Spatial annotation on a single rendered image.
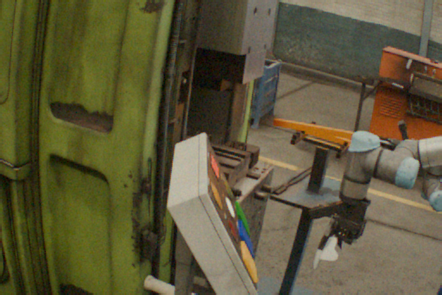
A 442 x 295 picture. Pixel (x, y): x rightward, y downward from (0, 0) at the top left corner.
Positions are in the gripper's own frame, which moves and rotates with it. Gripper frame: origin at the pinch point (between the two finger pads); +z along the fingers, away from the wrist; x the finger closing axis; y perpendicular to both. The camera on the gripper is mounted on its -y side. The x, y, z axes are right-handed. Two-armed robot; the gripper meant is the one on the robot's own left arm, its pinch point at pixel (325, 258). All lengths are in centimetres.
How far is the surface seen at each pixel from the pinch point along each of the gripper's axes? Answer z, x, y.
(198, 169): -25.8, -31.8, -20.1
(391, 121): 44, 370, -108
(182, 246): -4.4, -30.0, -23.7
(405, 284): 94, 157, 4
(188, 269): 2.0, -29.1, -21.9
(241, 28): -51, 8, -45
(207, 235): -17.5, -38.7, -9.8
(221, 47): -45, 6, -50
